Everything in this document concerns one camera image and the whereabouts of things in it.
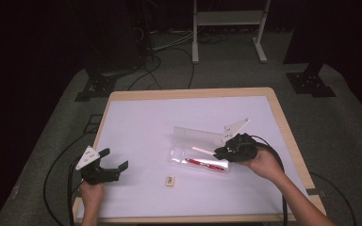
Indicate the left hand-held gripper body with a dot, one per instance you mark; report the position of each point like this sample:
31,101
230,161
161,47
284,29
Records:
94,171

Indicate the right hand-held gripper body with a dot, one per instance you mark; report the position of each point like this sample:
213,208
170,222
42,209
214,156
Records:
242,147

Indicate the white pen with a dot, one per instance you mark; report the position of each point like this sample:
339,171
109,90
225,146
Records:
202,151

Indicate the red pen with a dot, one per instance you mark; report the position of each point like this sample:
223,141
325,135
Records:
204,164

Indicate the clear plastic pencil case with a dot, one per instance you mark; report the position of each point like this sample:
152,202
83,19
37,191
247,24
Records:
198,138

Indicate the person's left hand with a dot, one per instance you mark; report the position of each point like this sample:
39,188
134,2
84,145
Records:
91,193

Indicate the person's right hand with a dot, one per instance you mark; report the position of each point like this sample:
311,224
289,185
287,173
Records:
265,166

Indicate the small tan eraser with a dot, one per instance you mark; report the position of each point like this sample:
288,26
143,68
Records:
170,180

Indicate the wooden table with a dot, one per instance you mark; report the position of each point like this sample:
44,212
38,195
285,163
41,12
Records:
283,119

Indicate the black stand base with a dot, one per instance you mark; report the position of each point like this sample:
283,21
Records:
309,83
95,86

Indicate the white metal stand frame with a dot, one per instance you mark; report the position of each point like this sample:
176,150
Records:
229,17

